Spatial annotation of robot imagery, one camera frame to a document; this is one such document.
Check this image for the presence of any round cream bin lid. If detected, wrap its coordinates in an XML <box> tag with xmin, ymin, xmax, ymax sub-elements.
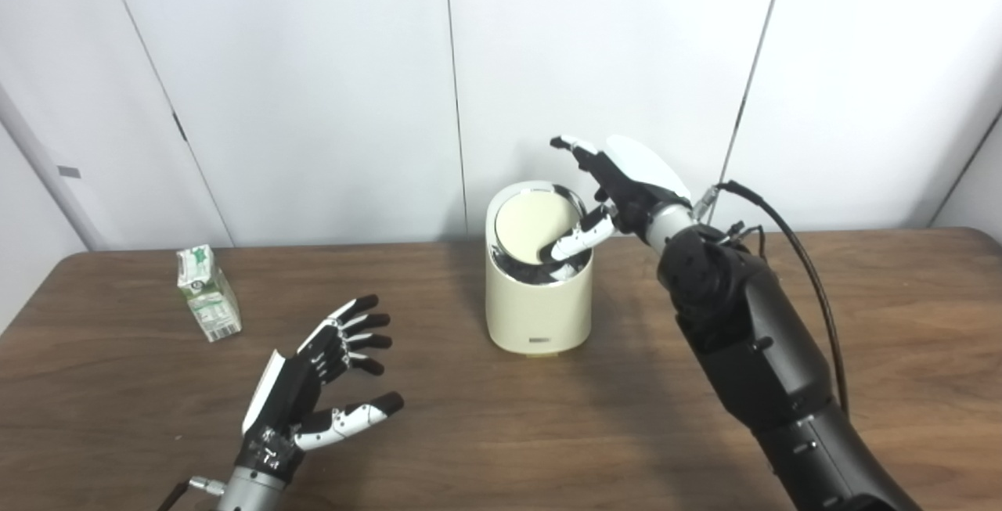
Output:
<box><xmin>495</xmin><ymin>190</ymin><xmax>584</xmax><ymax>265</ymax></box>

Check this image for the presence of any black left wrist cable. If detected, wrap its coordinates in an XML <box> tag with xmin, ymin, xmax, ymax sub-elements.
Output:
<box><xmin>157</xmin><ymin>476</ymin><xmax>228</xmax><ymax>511</ymax></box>

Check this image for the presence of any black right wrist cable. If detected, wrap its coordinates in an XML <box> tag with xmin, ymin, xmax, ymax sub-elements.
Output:
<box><xmin>693</xmin><ymin>181</ymin><xmax>850</xmax><ymax>418</ymax></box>

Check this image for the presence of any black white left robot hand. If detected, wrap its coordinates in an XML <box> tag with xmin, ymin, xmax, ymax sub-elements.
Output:
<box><xmin>239</xmin><ymin>295</ymin><xmax>405</xmax><ymax>480</ymax></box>

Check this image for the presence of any black bin liner bag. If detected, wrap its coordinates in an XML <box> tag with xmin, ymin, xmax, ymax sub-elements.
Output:
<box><xmin>492</xmin><ymin>249</ymin><xmax>592</xmax><ymax>285</ymax></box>

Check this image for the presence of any green white milk carton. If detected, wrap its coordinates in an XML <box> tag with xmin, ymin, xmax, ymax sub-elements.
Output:
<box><xmin>176</xmin><ymin>245</ymin><xmax>243</xmax><ymax>343</ymax></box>

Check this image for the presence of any cream-colored bin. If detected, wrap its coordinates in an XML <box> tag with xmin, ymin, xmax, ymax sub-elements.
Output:
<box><xmin>485</xmin><ymin>180</ymin><xmax>593</xmax><ymax>357</ymax></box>

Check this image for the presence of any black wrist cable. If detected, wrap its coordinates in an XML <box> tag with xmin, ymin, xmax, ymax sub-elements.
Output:
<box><xmin>693</xmin><ymin>181</ymin><xmax>850</xmax><ymax>418</ymax></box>
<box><xmin>157</xmin><ymin>476</ymin><xmax>228</xmax><ymax>511</ymax></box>

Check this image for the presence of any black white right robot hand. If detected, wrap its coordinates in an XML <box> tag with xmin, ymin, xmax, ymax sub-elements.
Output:
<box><xmin>539</xmin><ymin>134</ymin><xmax>696</xmax><ymax>265</ymax></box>

